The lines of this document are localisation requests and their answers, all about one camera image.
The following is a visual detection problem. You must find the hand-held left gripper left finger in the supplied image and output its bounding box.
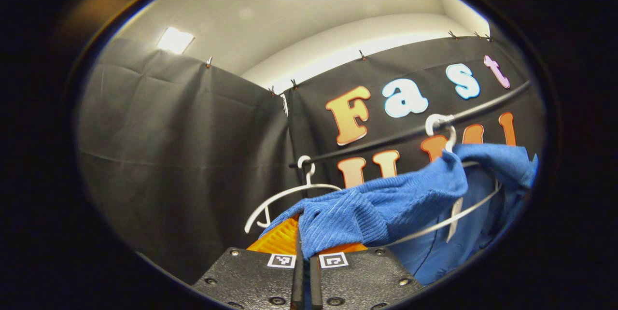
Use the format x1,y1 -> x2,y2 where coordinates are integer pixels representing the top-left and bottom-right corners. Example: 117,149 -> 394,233
192,216 -> 306,310

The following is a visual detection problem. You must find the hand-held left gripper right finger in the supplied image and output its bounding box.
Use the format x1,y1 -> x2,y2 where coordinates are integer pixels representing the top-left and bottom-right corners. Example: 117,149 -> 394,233
309,242 -> 426,310

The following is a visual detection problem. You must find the blue corduroy jacket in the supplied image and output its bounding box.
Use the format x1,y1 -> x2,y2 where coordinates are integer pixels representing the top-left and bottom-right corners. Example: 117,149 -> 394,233
260,143 -> 539,286

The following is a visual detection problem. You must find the white plastic clothes hanger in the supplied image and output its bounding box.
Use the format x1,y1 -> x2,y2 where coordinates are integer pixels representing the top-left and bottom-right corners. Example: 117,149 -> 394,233
386,113 -> 503,248
244,155 -> 343,234

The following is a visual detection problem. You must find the black clothes rack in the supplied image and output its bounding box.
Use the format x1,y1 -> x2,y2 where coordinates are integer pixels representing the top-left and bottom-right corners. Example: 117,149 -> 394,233
289,80 -> 532,169

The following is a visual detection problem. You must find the white paper garment tag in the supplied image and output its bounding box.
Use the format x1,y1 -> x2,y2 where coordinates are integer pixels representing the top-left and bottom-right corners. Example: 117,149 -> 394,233
446,197 -> 464,243

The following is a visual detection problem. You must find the plain black backdrop cloth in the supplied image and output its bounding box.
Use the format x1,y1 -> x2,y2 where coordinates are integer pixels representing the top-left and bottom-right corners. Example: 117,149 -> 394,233
77,37 -> 302,284

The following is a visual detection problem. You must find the ceiling light panel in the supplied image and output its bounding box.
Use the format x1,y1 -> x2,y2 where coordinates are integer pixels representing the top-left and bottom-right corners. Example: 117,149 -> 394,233
157,27 -> 195,55

